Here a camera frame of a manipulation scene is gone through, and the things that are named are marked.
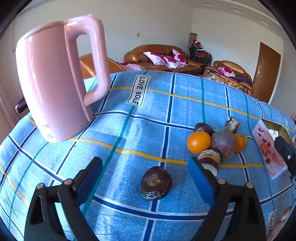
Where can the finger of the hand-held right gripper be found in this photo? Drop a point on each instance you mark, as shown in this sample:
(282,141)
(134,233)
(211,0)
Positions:
(285,151)

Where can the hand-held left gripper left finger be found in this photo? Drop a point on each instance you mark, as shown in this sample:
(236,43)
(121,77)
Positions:
(92,172)

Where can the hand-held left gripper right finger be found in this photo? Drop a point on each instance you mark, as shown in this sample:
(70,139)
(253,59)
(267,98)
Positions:
(198,177)

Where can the pink cardboard box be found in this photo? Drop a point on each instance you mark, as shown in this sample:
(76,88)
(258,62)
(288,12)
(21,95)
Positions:
(266,143)

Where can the purple beetroot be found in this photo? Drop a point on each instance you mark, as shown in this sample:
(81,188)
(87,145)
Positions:
(224,144)

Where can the dark passion fruit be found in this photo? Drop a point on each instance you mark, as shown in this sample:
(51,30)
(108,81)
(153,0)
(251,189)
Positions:
(203,128)
(155,185)

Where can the person's right hand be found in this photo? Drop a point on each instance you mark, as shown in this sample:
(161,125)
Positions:
(281,219)

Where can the blue plaid tablecloth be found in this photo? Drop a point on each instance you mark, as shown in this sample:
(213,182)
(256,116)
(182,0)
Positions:
(150,115)

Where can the brown wooden door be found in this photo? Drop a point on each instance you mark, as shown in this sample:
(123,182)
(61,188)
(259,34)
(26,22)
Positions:
(266,74)

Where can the purple blanket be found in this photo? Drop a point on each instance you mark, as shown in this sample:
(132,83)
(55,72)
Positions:
(242,77)

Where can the dark purple object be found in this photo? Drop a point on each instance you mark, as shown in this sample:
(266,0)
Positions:
(20,105)

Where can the white pillow with red flowers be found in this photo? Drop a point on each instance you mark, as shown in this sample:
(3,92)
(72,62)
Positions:
(172,61)
(153,58)
(226,71)
(179,56)

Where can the pink electric kettle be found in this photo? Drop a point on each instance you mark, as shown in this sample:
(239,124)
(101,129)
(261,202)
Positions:
(46,81)

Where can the brown leather two-seat sofa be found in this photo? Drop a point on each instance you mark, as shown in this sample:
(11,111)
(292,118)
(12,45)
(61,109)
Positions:
(227,63)

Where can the brown leather armchair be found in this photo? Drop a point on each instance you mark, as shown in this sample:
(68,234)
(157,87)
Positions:
(113,67)

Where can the stack of black chairs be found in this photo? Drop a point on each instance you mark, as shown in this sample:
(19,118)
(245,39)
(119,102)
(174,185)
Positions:
(200,55)

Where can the brown leather three-seat sofa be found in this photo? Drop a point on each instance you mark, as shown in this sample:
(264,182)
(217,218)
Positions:
(138,56)

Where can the ceiling vent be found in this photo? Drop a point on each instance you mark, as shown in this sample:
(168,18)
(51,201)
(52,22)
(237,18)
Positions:
(263,22)
(234,10)

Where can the red plush toys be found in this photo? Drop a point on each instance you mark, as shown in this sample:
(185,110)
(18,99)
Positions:
(198,43)

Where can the tall patterned vase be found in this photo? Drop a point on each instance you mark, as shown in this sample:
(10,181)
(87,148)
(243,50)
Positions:
(193,38)

